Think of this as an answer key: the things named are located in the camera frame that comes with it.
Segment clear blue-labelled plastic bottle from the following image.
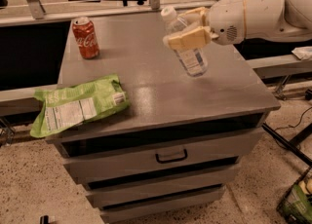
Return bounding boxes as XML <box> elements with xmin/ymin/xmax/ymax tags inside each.
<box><xmin>161</xmin><ymin>6</ymin><xmax>207</xmax><ymax>77</ymax></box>

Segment green chip bag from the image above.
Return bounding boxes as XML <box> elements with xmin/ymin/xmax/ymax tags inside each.
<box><xmin>30</xmin><ymin>74</ymin><xmax>130</xmax><ymax>138</ymax></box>

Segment bottom grey drawer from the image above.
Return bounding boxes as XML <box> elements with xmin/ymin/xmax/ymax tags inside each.
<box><xmin>100</xmin><ymin>185</ymin><xmax>225</xmax><ymax>223</ymax></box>

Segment red cola can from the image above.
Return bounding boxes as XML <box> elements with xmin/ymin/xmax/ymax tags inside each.
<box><xmin>72</xmin><ymin>17</ymin><xmax>99</xmax><ymax>59</ymax></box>

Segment grey drawer cabinet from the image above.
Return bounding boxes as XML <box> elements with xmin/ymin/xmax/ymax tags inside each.
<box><xmin>50</xmin><ymin>13</ymin><xmax>280</xmax><ymax>213</ymax></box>

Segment black wire basket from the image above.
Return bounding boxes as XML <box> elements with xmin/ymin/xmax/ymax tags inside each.
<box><xmin>277</xmin><ymin>168</ymin><xmax>312</xmax><ymax>224</ymax></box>

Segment top grey drawer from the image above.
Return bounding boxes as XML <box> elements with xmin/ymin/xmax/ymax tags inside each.
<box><xmin>64</xmin><ymin>128</ymin><xmax>263</xmax><ymax>184</ymax></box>

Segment black cable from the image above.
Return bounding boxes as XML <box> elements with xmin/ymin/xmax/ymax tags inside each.
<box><xmin>275</xmin><ymin>105</ymin><xmax>312</xmax><ymax>132</ymax></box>

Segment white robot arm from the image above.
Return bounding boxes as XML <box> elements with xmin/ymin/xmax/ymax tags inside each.
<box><xmin>163</xmin><ymin>0</ymin><xmax>312</xmax><ymax>50</ymax></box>

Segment black stand legs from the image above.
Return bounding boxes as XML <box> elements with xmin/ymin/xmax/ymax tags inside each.
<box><xmin>262</xmin><ymin>123</ymin><xmax>312</xmax><ymax>167</ymax></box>

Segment grey drawer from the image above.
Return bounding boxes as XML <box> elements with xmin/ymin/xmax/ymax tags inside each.
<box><xmin>87</xmin><ymin>164</ymin><xmax>240</xmax><ymax>207</ymax></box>
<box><xmin>64</xmin><ymin>128</ymin><xmax>263</xmax><ymax>184</ymax></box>
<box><xmin>100</xmin><ymin>185</ymin><xmax>225</xmax><ymax>223</ymax></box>

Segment black drawer handle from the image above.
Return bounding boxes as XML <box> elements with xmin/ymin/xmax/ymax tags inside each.
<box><xmin>155</xmin><ymin>149</ymin><xmax>188</xmax><ymax>165</ymax></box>

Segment middle grey drawer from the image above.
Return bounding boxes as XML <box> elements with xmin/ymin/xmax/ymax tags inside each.
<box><xmin>87</xmin><ymin>164</ymin><xmax>240</xmax><ymax>207</ymax></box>

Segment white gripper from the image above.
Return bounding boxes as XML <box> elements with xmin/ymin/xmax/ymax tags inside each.
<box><xmin>163</xmin><ymin>0</ymin><xmax>245</xmax><ymax>51</ymax></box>

